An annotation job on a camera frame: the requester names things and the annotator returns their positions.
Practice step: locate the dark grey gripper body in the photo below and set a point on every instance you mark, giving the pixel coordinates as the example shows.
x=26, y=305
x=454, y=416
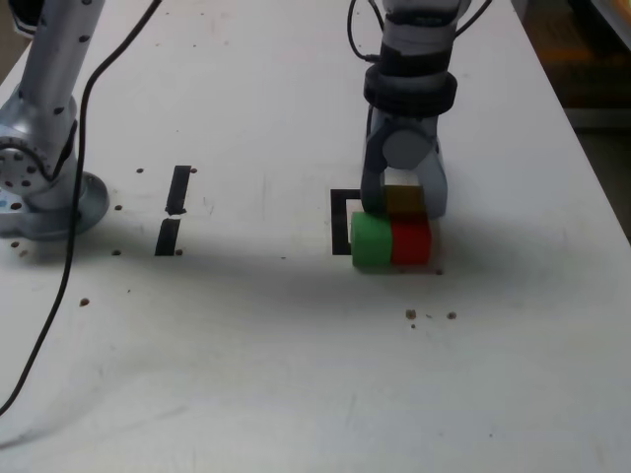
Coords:
x=404, y=122

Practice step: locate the green cube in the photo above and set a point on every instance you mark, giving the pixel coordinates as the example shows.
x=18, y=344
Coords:
x=372, y=241

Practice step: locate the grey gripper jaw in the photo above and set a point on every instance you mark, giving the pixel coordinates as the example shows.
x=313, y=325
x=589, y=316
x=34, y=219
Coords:
x=436, y=187

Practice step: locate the black tape strip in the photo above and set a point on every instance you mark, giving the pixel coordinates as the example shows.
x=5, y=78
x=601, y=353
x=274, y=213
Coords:
x=172, y=231

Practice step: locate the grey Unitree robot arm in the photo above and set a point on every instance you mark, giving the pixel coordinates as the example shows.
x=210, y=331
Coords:
x=49, y=212

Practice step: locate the black tape square outline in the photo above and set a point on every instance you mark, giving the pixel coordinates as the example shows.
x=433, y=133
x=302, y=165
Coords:
x=340, y=226

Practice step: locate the red cube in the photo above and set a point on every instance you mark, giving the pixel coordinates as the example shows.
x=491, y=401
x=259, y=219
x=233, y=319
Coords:
x=411, y=241

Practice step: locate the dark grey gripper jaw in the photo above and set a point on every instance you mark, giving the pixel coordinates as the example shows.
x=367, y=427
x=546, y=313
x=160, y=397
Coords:
x=373, y=182

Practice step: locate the brown wooden furniture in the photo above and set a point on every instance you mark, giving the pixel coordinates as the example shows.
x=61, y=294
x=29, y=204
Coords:
x=581, y=59

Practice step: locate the yellow cube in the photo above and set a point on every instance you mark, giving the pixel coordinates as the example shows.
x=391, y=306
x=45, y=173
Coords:
x=404, y=202

